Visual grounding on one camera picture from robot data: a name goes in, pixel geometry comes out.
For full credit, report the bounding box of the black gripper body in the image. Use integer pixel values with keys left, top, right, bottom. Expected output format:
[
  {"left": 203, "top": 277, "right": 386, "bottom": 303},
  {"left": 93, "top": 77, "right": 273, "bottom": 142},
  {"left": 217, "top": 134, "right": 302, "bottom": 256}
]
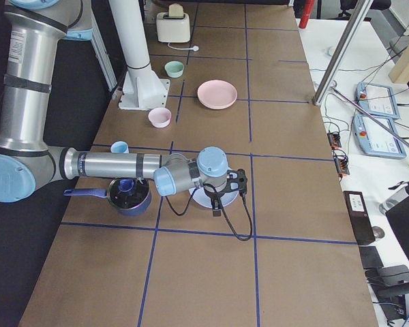
[{"left": 204, "top": 183, "right": 229, "bottom": 204}]

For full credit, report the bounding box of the blue plate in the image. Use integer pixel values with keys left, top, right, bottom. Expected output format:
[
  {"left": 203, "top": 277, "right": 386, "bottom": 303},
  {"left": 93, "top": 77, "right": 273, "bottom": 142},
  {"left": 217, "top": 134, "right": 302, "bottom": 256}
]
[{"left": 189, "top": 188, "right": 239, "bottom": 208}]

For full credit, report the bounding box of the pink plate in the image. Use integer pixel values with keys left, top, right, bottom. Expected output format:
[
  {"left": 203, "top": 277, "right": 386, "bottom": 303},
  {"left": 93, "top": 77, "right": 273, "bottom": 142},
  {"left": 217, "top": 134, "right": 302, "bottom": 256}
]
[{"left": 197, "top": 80, "right": 238, "bottom": 110}]

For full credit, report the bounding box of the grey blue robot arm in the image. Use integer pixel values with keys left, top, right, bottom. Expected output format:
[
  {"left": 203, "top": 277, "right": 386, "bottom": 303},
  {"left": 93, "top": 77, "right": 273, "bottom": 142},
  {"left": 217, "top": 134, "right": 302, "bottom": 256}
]
[{"left": 0, "top": 1, "right": 112, "bottom": 221}]

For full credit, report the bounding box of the dark blue saucepan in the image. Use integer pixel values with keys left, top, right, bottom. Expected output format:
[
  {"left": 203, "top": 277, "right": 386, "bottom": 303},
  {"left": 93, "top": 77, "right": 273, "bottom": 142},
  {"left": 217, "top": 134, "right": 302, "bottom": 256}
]
[{"left": 63, "top": 178, "right": 152, "bottom": 217}]

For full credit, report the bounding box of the pink bowl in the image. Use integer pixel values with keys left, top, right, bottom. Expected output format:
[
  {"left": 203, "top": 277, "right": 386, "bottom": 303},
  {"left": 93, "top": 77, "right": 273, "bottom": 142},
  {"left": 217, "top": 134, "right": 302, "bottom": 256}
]
[{"left": 148, "top": 108, "right": 172, "bottom": 128}]

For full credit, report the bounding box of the light blue cup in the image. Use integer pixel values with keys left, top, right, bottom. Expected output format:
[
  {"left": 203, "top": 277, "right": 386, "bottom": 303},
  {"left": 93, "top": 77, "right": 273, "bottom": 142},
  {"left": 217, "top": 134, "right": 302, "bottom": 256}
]
[{"left": 110, "top": 141, "right": 129, "bottom": 154}]

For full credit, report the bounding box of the orange black connector block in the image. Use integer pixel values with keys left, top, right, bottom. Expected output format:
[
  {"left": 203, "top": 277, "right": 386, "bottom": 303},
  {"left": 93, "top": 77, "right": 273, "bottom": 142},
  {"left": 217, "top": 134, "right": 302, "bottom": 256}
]
[{"left": 327, "top": 131, "right": 342, "bottom": 149}]

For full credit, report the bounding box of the green bowl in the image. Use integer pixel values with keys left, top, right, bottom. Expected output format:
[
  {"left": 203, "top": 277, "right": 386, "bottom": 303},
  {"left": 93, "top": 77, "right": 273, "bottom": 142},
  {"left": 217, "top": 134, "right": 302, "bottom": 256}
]
[{"left": 164, "top": 61, "right": 185, "bottom": 78}]

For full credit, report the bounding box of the black box with label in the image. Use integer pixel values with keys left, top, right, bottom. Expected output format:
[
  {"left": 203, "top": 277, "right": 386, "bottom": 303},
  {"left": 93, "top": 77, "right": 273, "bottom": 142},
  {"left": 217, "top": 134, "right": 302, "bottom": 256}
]
[{"left": 343, "top": 191, "right": 375, "bottom": 245}]

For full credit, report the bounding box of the near teach pendant tablet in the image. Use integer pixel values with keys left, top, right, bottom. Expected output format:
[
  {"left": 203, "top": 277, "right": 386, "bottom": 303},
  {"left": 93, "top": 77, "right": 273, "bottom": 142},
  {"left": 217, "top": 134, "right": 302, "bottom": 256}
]
[{"left": 352, "top": 114, "right": 407, "bottom": 159}]

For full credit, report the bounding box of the teach pendant tablet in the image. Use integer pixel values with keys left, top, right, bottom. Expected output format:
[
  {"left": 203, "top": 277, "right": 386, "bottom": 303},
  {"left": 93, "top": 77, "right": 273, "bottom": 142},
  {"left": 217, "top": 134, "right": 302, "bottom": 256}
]
[
  {"left": 356, "top": 82, "right": 400, "bottom": 120},
  {"left": 352, "top": 114, "right": 407, "bottom": 159}
]

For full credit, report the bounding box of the cream toaster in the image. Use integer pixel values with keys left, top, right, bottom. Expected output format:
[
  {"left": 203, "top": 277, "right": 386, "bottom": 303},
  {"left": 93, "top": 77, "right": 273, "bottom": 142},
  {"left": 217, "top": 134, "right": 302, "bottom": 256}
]
[{"left": 156, "top": 12, "right": 191, "bottom": 43}]

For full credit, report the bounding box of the far teach pendant tablet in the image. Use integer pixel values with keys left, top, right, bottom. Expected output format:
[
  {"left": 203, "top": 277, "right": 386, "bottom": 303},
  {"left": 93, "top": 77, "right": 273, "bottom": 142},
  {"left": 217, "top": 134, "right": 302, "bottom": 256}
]
[{"left": 356, "top": 82, "right": 400, "bottom": 120}]

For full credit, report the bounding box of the toast slice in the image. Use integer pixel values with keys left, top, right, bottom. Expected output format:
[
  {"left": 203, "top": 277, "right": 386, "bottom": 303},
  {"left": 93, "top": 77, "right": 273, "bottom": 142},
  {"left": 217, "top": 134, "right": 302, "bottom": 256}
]
[{"left": 168, "top": 3, "right": 185, "bottom": 19}]

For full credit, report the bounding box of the red cylinder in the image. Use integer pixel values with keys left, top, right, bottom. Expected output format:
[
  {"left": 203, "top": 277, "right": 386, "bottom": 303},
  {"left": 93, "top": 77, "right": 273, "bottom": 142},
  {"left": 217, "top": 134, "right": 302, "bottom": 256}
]
[{"left": 299, "top": 0, "right": 316, "bottom": 29}]

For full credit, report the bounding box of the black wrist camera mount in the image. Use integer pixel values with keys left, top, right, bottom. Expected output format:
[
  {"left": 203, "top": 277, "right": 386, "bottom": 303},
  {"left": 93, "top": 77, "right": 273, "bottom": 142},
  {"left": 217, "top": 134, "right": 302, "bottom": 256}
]
[{"left": 226, "top": 169, "right": 247, "bottom": 194}]

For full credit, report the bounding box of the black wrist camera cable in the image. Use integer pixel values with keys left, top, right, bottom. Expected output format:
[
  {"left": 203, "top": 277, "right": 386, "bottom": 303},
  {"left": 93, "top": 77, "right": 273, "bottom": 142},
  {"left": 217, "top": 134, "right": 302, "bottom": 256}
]
[{"left": 163, "top": 183, "right": 254, "bottom": 242}]

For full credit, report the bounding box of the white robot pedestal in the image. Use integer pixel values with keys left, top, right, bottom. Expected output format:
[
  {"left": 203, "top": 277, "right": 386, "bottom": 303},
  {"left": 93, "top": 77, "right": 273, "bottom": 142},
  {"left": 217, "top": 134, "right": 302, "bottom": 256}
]
[{"left": 109, "top": 0, "right": 170, "bottom": 110}]

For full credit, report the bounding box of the white toaster cable with plug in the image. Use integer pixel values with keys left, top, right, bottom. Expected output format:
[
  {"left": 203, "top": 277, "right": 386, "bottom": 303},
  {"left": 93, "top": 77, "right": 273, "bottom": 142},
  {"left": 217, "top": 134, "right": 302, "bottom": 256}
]
[{"left": 166, "top": 42, "right": 200, "bottom": 52}]

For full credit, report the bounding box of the grabber stick green handle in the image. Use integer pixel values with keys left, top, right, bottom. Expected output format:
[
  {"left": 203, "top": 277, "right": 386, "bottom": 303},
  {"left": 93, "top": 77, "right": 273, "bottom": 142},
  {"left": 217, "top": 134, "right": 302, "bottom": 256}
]
[{"left": 330, "top": 87, "right": 409, "bottom": 148}]

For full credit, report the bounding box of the aluminium frame post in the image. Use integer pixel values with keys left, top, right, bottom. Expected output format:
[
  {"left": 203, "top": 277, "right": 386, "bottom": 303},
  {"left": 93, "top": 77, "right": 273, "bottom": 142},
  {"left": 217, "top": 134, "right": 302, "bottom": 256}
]
[{"left": 312, "top": 0, "right": 373, "bottom": 106}]

